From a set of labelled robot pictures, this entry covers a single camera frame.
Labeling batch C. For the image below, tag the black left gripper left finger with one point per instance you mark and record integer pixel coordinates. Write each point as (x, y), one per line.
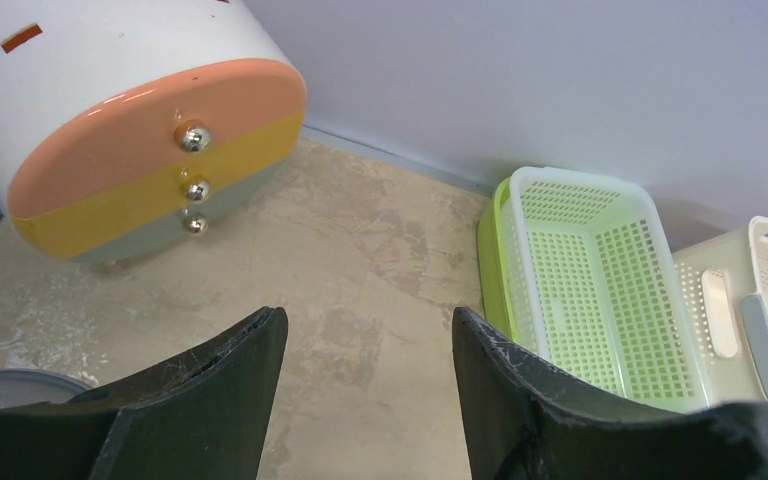
(201, 414)

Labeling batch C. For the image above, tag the round drawer box orange yellow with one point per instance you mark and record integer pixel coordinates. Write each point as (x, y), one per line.
(128, 125)

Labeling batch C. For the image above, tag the grey plastic bucket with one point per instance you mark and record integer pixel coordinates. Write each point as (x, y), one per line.
(20, 387)

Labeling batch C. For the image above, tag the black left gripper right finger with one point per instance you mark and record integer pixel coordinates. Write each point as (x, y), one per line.
(524, 418)

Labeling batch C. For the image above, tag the green and white tray basket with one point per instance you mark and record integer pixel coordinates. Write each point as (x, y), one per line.
(576, 268)

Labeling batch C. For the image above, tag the cream perforated basket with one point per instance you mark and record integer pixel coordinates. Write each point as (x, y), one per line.
(725, 285)

